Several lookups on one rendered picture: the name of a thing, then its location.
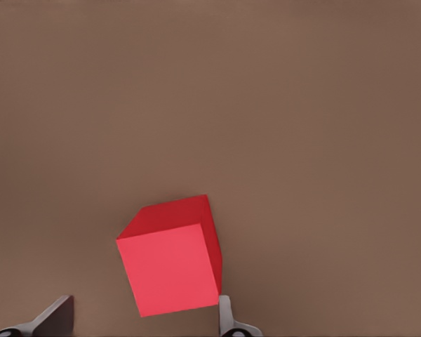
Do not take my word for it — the red wooden cube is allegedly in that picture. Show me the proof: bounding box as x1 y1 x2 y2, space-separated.
116 194 224 318

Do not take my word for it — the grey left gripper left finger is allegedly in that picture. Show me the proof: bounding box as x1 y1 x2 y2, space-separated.
0 294 75 337

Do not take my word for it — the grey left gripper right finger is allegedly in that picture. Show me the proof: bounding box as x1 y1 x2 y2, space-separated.
218 294 264 337

